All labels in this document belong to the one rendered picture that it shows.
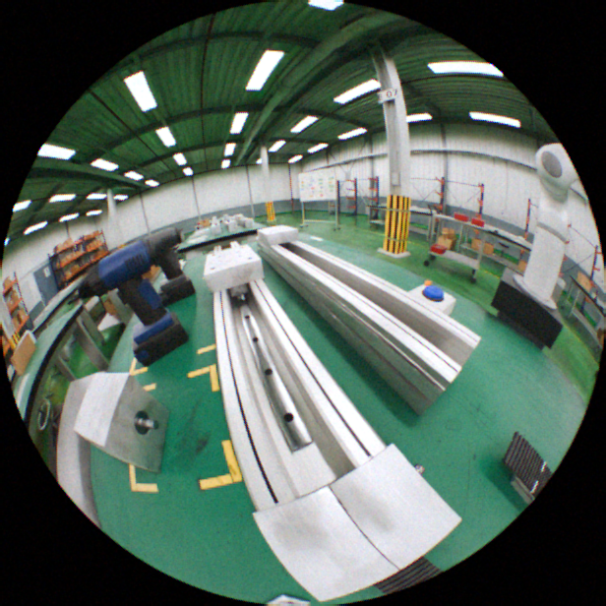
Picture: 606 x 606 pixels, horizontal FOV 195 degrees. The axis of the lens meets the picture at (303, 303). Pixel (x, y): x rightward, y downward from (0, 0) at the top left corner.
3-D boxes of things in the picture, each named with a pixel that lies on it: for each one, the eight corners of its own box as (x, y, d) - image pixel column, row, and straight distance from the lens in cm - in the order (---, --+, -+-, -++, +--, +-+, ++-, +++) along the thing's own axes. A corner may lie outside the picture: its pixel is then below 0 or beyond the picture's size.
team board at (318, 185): (298, 228, 652) (293, 173, 651) (307, 226, 687) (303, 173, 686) (333, 231, 556) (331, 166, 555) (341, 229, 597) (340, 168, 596)
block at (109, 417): (174, 476, 28) (116, 453, 22) (120, 459, 36) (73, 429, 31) (182, 410, 30) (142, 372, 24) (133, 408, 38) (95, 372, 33)
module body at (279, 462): (364, 460, 23) (388, 445, 15) (279, 503, 23) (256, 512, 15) (240, 259, 83) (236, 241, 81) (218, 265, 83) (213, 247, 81)
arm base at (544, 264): (515, 273, 81) (527, 224, 80) (553, 301, 82) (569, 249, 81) (509, 282, 62) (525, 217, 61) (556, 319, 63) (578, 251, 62)
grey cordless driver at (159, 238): (199, 291, 61) (178, 224, 57) (145, 318, 63) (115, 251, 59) (195, 284, 68) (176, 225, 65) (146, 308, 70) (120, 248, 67)
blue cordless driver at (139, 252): (195, 338, 40) (151, 235, 34) (121, 386, 45) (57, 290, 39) (186, 324, 47) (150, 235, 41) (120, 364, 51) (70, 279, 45)
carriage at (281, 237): (299, 247, 64) (297, 228, 63) (270, 254, 61) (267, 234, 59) (283, 240, 79) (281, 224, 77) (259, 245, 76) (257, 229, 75)
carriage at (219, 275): (267, 290, 36) (261, 259, 34) (214, 306, 36) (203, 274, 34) (252, 268, 51) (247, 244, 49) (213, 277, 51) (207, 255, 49)
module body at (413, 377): (454, 376, 33) (481, 336, 28) (418, 416, 27) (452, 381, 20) (278, 250, 86) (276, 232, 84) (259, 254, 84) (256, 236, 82)
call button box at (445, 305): (447, 323, 43) (457, 297, 41) (425, 341, 36) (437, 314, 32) (418, 305, 45) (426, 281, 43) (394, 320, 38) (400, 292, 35)
